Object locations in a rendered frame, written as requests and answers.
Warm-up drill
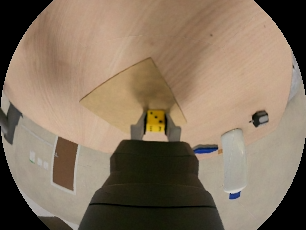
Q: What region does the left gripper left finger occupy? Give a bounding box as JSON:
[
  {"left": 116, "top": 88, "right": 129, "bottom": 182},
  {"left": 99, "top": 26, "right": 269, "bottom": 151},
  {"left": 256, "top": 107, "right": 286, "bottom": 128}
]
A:
[{"left": 130, "top": 112, "right": 148, "bottom": 140}]

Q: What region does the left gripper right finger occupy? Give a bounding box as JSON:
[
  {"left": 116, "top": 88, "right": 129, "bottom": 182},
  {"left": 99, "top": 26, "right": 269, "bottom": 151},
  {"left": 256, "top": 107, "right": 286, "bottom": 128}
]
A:
[{"left": 164, "top": 114, "right": 182, "bottom": 142}]

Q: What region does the tan mat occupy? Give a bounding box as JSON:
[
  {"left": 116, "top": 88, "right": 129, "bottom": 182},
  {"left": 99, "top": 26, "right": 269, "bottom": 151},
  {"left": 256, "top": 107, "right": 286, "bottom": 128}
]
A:
[{"left": 78, "top": 56, "right": 188, "bottom": 135}]

